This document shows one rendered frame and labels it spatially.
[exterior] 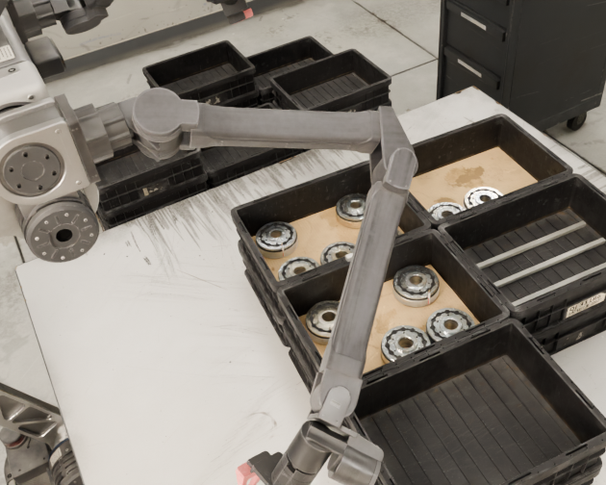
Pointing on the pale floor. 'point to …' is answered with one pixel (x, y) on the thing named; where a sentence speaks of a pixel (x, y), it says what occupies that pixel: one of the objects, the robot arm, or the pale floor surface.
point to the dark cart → (529, 55)
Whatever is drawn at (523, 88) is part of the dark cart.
